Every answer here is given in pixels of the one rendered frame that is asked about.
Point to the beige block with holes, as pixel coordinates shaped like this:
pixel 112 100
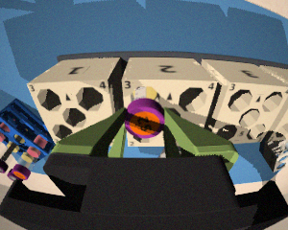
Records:
pixel 279 128
pixel 224 114
pixel 169 77
pixel 92 85

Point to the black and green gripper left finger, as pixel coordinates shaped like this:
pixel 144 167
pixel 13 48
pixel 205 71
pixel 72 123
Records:
pixel 96 139

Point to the blue bench mat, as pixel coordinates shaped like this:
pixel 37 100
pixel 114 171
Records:
pixel 33 33

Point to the white tube rack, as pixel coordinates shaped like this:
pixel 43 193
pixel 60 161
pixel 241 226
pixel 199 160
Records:
pixel 271 150

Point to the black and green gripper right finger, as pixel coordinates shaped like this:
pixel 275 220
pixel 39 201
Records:
pixel 194 140

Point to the blue sample rack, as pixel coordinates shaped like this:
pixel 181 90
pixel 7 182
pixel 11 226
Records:
pixel 18 111

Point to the beige button box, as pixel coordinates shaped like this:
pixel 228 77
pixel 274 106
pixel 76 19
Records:
pixel 162 155

